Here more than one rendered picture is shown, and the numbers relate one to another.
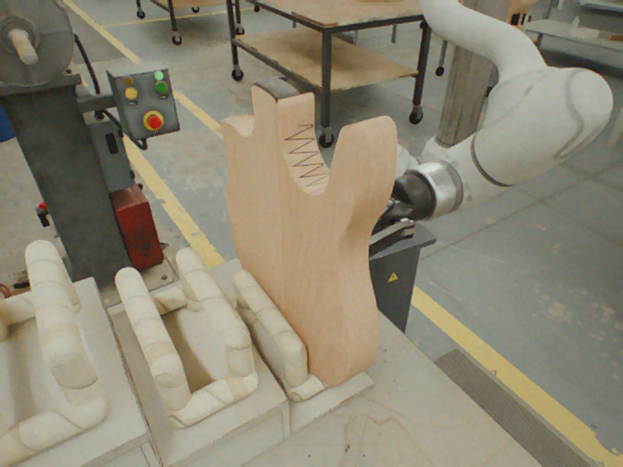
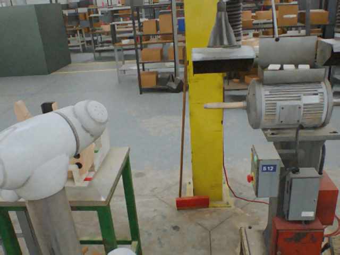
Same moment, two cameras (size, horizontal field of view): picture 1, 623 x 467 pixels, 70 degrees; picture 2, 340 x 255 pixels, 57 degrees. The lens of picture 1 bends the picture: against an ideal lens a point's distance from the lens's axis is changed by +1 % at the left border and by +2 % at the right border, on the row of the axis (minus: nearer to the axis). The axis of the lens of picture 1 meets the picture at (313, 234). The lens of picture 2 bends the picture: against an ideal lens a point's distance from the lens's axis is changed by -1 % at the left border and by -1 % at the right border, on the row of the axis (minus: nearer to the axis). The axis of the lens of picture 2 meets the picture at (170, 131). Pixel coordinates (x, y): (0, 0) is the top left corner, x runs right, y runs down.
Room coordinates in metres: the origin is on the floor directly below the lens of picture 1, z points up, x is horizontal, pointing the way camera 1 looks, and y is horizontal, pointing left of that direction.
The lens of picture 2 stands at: (1.82, -0.71, 1.78)
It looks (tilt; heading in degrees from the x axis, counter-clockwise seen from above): 23 degrees down; 129
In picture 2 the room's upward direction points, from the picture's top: 4 degrees counter-clockwise
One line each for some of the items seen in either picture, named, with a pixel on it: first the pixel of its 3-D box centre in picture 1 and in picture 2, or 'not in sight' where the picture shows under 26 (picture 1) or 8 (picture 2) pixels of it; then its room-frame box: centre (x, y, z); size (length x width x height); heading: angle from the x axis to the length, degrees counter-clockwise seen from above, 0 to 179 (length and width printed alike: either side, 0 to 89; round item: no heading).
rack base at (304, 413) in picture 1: (288, 345); (66, 179); (0.47, 0.04, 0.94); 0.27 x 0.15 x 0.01; 33
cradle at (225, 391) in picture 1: (215, 397); not in sight; (0.31, 0.12, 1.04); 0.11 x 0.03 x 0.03; 123
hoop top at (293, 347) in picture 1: (266, 311); not in sight; (0.45, 0.07, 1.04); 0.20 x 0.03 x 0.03; 32
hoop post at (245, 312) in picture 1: (245, 299); not in sight; (0.53, 0.11, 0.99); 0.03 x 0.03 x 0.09
